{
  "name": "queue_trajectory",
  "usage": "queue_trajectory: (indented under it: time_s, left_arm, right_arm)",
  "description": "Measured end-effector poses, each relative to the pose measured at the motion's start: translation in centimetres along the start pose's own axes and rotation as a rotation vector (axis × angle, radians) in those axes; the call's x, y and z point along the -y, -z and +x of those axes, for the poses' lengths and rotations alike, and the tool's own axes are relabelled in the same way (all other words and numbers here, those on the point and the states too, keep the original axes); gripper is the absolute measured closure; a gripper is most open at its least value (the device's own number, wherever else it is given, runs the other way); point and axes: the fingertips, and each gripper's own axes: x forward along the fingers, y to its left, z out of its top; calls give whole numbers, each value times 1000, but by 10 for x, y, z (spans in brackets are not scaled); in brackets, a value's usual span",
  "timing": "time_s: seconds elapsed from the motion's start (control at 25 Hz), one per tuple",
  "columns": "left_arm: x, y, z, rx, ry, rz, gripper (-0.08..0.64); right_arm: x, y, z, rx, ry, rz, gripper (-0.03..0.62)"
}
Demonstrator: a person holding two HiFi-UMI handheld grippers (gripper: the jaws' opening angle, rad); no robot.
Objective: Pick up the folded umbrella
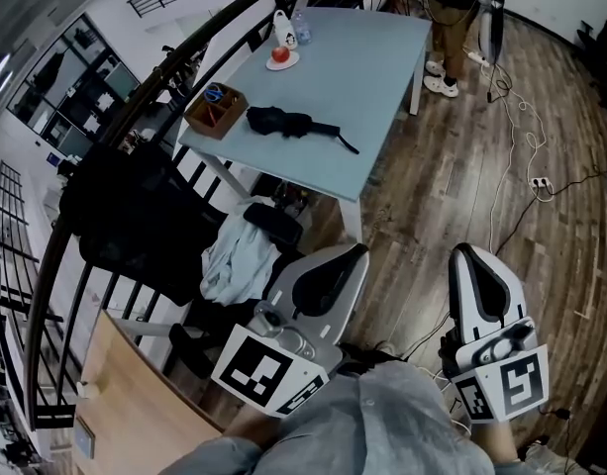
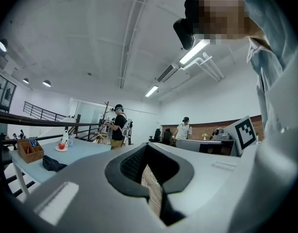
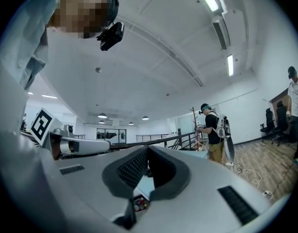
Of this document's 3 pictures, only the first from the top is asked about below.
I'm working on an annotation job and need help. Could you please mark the brown wooden organizer box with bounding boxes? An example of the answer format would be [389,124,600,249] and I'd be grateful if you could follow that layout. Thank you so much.
[183,82,249,142]

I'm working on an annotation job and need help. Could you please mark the black mesh office chair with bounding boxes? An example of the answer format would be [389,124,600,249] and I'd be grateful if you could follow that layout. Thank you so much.
[58,141,307,380]

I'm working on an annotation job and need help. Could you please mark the white plate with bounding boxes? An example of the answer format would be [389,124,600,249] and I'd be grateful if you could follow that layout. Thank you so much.
[265,49,302,72]

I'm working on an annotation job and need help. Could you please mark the curved light wood desk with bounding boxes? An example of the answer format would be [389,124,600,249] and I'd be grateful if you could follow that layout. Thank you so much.
[74,309,225,475]

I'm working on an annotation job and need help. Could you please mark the black metal railing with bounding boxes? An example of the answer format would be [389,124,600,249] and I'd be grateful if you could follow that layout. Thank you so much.
[0,0,383,432]

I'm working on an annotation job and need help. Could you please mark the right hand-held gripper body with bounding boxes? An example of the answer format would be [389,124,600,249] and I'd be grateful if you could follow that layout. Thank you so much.
[439,242,552,424]

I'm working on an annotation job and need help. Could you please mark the clear plastic water bottle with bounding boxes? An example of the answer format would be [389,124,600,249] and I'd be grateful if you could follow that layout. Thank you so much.
[291,10,314,46]

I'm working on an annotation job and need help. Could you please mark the dark glass office partition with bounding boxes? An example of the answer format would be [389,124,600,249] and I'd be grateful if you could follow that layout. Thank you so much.
[6,12,142,160]

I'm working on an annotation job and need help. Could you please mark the person's right forearm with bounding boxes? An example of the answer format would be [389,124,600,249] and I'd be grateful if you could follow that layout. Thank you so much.
[468,416,525,464]

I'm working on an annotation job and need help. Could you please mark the person's left forearm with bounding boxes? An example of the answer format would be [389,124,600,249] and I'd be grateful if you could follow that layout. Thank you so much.
[222,406,284,447]

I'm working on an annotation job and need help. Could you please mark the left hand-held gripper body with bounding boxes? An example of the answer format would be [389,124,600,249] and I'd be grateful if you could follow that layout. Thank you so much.
[210,242,371,420]

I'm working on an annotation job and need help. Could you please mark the black umbrella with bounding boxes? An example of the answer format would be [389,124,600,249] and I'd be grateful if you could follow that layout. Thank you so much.
[246,105,361,156]

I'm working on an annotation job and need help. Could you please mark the white standing device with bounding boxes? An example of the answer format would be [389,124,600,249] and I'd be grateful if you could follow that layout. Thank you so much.
[458,0,507,66]

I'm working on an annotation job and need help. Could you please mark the pale crumpled cloth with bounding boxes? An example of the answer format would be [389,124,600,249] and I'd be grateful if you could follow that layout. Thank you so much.
[200,200,284,308]

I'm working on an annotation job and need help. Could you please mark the light blue table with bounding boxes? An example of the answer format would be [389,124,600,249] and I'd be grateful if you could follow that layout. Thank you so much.
[177,6,434,246]

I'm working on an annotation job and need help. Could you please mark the person's light grey shirt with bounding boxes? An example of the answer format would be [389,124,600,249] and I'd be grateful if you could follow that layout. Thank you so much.
[156,358,497,475]

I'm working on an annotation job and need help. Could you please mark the grey tablet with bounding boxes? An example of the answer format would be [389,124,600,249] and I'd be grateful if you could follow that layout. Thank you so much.
[73,416,97,459]

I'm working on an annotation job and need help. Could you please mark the white penguin print mug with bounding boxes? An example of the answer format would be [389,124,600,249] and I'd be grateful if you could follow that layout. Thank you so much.
[272,9,299,50]

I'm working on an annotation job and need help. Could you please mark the white cable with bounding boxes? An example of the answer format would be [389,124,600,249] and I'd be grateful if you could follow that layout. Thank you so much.
[485,61,556,254]

